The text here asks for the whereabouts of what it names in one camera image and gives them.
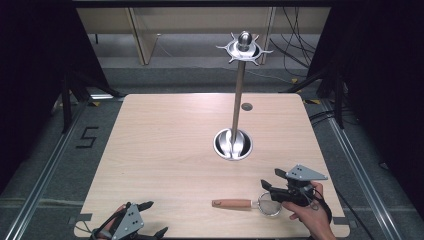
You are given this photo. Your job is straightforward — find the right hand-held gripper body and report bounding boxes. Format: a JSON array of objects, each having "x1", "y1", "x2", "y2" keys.
[{"x1": 278, "y1": 163, "x2": 329, "y2": 208}]

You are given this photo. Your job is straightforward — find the black metal stand legs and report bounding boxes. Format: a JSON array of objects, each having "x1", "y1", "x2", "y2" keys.
[
  {"x1": 281, "y1": 66, "x2": 346, "y2": 130},
  {"x1": 60, "y1": 68, "x2": 126, "y2": 135}
]

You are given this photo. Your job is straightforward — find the black floor cables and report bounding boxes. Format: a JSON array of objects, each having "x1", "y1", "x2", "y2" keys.
[{"x1": 308, "y1": 109, "x2": 339, "y2": 128}]

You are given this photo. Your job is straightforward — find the thin grey gripper cable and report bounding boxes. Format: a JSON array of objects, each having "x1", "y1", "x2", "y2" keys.
[{"x1": 74, "y1": 222, "x2": 101, "y2": 235}]

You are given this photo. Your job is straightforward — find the metal utensil rack stand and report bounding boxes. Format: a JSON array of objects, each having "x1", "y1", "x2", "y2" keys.
[{"x1": 212, "y1": 30, "x2": 274, "y2": 162}]

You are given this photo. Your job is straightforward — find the black table bracket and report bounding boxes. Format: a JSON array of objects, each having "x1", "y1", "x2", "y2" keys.
[
  {"x1": 67, "y1": 213, "x2": 93, "y2": 228},
  {"x1": 332, "y1": 216, "x2": 358, "y2": 230}
]

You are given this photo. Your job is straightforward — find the person's left hand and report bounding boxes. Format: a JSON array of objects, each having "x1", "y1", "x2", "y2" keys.
[{"x1": 96, "y1": 204, "x2": 128, "y2": 240}]

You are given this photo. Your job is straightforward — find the black curtain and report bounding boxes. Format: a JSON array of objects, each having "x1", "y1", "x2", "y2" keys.
[
  {"x1": 0, "y1": 0, "x2": 111, "y2": 194},
  {"x1": 306, "y1": 0, "x2": 424, "y2": 214}
]

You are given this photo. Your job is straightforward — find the light wooden cabinet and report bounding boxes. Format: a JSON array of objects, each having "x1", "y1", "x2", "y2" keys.
[{"x1": 76, "y1": 7, "x2": 332, "y2": 67}]

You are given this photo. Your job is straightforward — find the black hanging cables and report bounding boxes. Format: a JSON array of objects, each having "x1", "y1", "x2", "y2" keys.
[{"x1": 268, "y1": 6, "x2": 322, "y2": 79}]

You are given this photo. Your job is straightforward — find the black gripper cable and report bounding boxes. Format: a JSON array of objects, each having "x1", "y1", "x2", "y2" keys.
[{"x1": 311, "y1": 181, "x2": 378, "y2": 240}]

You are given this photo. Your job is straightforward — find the person's right hand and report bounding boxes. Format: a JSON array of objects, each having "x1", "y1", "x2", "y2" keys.
[{"x1": 281, "y1": 181, "x2": 334, "y2": 234}]

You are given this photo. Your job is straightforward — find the wooden handled mesh strainer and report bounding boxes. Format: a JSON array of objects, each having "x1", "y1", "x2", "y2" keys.
[{"x1": 211, "y1": 191, "x2": 284, "y2": 218}]

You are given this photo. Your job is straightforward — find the aluminium floor rail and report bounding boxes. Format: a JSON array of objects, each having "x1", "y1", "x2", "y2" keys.
[
  {"x1": 319, "y1": 98, "x2": 419, "y2": 240},
  {"x1": 3, "y1": 96, "x2": 91, "y2": 240}
]

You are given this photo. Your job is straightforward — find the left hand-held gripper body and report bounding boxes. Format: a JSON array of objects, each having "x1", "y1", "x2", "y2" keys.
[{"x1": 90, "y1": 202, "x2": 150, "y2": 240}]

